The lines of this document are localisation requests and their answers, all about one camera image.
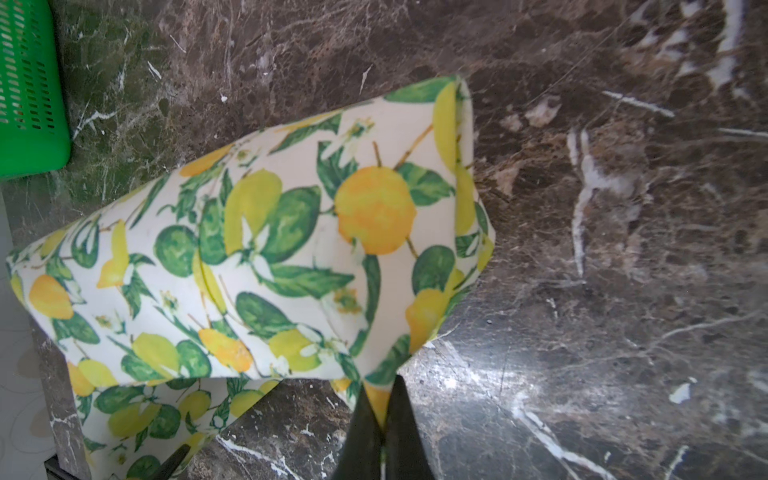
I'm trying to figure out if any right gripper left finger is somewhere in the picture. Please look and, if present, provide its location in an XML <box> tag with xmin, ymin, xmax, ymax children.
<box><xmin>332</xmin><ymin>389</ymin><xmax>383</xmax><ymax>480</ymax></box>

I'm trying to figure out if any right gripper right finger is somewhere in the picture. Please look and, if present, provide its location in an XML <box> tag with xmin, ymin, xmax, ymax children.
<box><xmin>384</xmin><ymin>375</ymin><xmax>435</xmax><ymax>480</ymax></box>

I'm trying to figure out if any lemon print skirt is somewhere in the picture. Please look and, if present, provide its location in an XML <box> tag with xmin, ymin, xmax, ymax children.
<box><xmin>6</xmin><ymin>76</ymin><xmax>495</xmax><ymax>479</ymax></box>

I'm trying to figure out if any green plastic basket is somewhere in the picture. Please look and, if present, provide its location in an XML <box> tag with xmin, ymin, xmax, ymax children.
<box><xmin>0</xmin><ymin>0</ymin><xmax>71</xmax><ymax>181</ymax></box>

